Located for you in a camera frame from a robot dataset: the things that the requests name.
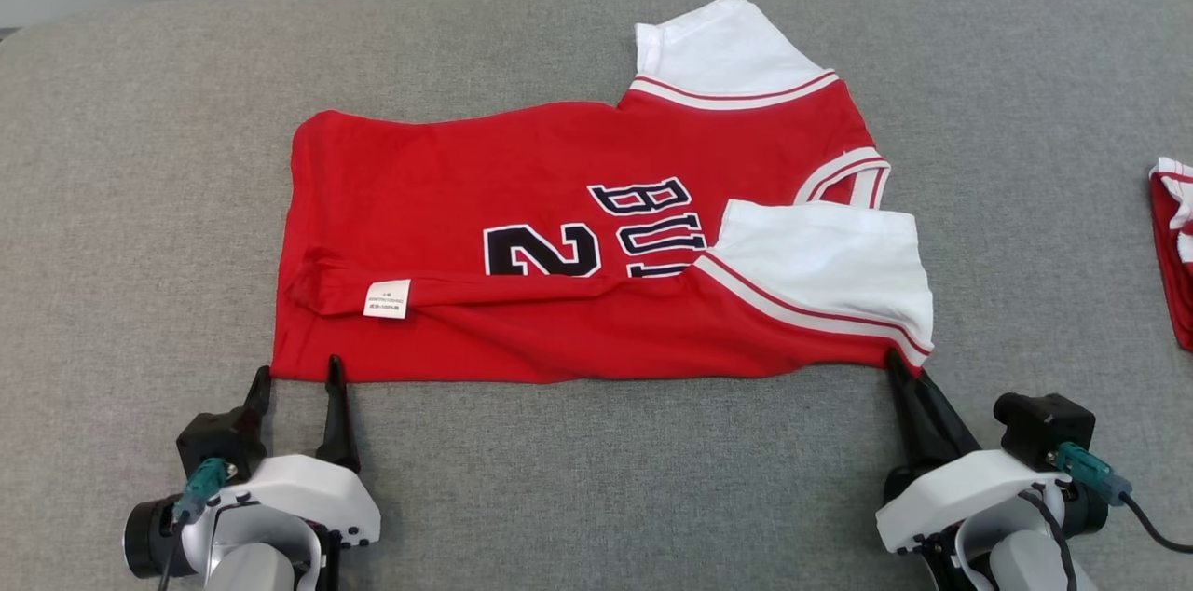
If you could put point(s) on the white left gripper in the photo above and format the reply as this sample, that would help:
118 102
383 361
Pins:
317 498

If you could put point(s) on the red shorts white trim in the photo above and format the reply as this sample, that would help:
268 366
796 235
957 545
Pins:
1176 283

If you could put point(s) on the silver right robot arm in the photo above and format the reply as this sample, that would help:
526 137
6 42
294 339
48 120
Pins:
1016 568

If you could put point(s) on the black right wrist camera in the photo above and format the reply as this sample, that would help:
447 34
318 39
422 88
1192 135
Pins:
1044 428

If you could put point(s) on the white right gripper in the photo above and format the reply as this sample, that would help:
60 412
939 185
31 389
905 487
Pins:
951 493

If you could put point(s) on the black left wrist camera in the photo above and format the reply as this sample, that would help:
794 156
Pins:
219 442

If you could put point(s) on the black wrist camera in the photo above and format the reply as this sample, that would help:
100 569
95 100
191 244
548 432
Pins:
219 442
1044 428

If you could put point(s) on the red white basketball jersey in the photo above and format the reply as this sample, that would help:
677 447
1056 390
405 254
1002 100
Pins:
447 199

